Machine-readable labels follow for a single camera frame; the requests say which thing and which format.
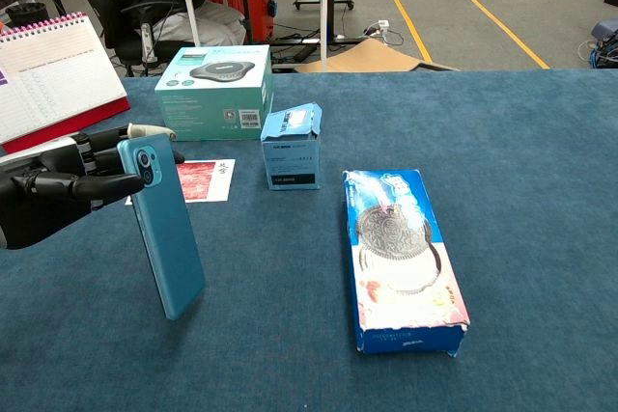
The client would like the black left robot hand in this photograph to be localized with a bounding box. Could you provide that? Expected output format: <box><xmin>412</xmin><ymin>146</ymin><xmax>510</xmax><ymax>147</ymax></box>
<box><xmin>0</xmin><ymin>123</ymin><xmax>186</xmax><ymax>251</ymax></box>

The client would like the black smartphone with teal back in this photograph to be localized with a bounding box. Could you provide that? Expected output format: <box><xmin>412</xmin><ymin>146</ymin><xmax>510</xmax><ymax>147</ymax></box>
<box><xmin>116</xmin><ymin>133</ymin><xmax>207</xmax><ymax>321</ymax></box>

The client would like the spiral desk calendar red base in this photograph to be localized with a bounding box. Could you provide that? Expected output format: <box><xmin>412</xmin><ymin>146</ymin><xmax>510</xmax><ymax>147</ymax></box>
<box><xmin>0</xmin><ymin>12</ymin><xmax>132</xmax><ymax>155</ymax></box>

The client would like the red photo postcard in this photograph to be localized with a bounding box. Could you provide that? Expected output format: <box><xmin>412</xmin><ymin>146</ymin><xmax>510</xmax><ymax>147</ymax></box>
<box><xmin>125</xmin><ymin>158</ymin><xmax>237</xmax><ymax>206</ymax></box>

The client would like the black waste bin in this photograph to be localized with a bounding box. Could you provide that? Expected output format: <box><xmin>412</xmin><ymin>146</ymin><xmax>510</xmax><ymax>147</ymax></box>
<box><xmin>4</xmin><ymin>1</ymin><xmax>50</xmax><ymax>29</ymax></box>

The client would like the black office chair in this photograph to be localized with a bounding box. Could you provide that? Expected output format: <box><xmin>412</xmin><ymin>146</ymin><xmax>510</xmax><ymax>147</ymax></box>
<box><xmin>50</xmin><ymin>0</ymin><xmax>195</xmax><ymax>78</ymax></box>

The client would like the teal speakerphone box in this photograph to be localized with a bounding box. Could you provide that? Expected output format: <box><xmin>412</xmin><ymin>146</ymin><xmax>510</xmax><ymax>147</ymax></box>
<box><xmin>154</xmin><ymin>43</ymin><xmax>275</xmax><ymax>143</ymax></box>

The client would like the small light blue carton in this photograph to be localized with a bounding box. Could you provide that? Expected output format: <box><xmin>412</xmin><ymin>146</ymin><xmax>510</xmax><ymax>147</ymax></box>
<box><xmin>260</xmin><ymin>102</ymin><xmax>323</xmax><ymax>191</ymax></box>

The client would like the red cabinet under desk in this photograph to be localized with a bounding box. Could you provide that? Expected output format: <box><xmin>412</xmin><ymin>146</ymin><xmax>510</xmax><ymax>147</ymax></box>
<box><xmin>207</xmin><ymin>0</ymin><xmax>274</xmax><ymax>44</ymax></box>

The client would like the blue table cloth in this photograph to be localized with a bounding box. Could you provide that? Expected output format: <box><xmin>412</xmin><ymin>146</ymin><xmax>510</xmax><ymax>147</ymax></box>
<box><xmin>0</xmin><ymin>68</ymin><xmax>618</xmax><ymax>412</ymax></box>

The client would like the brown cardboard sheet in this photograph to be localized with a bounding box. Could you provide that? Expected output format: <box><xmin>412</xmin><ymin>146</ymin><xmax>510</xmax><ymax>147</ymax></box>
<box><xmin>292</xmin><ymin>37</ymin><xmax>460</xmax><ymax>74</ymax></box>

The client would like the blue Oreo cookie box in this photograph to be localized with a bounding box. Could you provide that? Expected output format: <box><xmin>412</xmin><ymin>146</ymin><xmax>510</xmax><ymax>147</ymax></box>
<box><xmin>342</xmin><ymin>169</ymin><xmax>471</xmax><ymax>358</ymax></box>

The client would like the bundle of blue cables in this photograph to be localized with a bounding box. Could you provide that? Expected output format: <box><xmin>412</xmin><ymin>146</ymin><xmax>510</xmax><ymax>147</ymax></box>
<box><xmin>577</xmin><ymin>19</ymin><xmax>618</xmax><ymax>69</ymax></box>

